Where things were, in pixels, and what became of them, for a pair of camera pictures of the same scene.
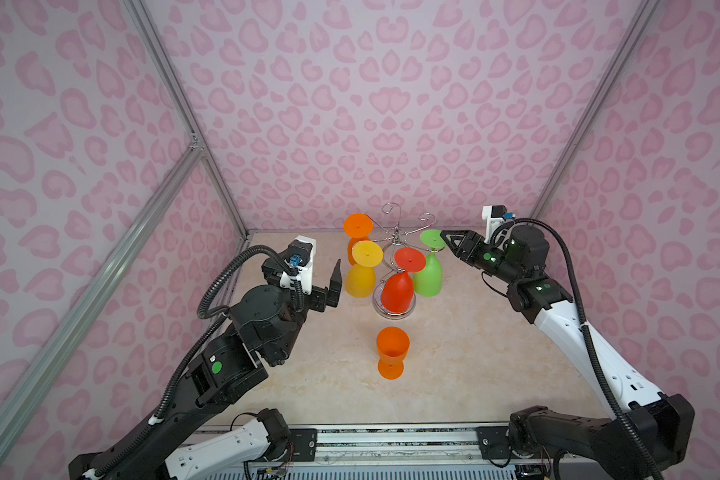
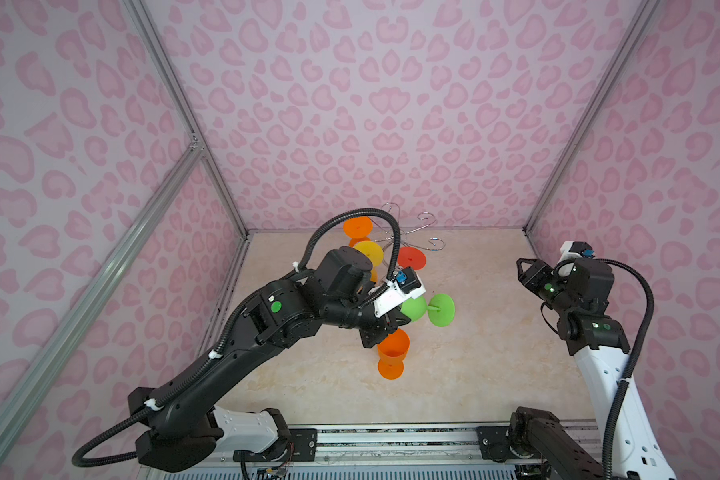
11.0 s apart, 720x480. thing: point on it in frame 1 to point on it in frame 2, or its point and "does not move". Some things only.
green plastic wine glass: x=428 y=281 to x=441 y=309
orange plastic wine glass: x=393 y=344 does not move
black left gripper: x=319 y=296 to x=389 y=322
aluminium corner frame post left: x=178 y=93 does not move
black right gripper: x=473 y=243 to x=534 y=274
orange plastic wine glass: x=357 y=226 does not move
